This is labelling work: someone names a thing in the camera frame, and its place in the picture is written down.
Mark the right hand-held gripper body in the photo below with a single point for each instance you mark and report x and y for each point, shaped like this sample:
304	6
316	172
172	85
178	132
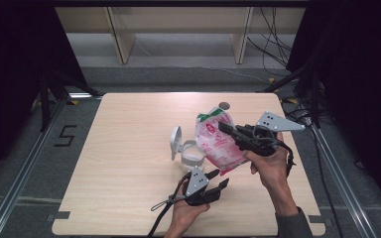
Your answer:
278	123

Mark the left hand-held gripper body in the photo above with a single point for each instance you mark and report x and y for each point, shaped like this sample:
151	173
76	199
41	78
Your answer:
196	181

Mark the pink and white plastic bag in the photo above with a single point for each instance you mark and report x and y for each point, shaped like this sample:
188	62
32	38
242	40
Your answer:
218	148

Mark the clear jar with white lid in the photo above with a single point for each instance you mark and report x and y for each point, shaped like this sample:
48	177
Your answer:
191	155

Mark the person's left hand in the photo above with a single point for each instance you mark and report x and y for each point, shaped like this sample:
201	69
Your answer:
183	216

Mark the person's right hand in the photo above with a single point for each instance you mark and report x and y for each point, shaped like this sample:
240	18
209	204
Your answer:
273	172

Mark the yellow floor tape piece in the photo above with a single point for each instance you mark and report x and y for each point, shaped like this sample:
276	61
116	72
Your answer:
272	80
74	102
292	100

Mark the black metal stand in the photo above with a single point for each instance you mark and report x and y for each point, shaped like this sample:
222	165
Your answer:
44	105
316	99

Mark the black curtain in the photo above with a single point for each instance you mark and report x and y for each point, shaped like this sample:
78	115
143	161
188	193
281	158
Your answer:
10	66
363	82

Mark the long metal floor rail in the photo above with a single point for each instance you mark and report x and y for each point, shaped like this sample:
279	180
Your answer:
344	185
16	185

